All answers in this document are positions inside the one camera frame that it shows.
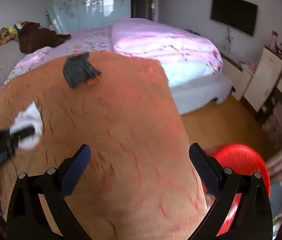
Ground glass door wardrobe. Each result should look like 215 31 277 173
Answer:
47 0 131 34

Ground light blue plastic stool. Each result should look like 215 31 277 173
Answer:
269 181 282 218

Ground bed with grey cover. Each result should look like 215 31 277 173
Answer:
0 17 233 116

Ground brown plush bear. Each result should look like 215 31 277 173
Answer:
18 22 71 54

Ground orange rose patterned blanket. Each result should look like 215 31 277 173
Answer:
0 51 216 240

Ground pink quilt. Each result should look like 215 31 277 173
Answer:
111 18 223 71

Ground white paper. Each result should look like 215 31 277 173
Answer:
10 101 43 150

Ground white tall cabinet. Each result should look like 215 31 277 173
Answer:
243 46 282 112

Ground low white tv cabinet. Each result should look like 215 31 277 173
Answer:
220 52 253 101

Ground black wall television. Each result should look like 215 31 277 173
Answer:
210 0 258 36

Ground yellow green plush toy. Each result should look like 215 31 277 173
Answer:
0 21 28 46

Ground floral pink bed sheet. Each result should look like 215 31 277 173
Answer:
0 26 113 92

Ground vase with flower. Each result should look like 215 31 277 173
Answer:
225 27 234 52

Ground red plastic mesh basket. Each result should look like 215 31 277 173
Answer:
203 143 272 237

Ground pink thermos bottle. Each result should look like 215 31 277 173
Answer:
269 31 278 51

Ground black crumpled plastic bag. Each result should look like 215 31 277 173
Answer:
63 52 101 88

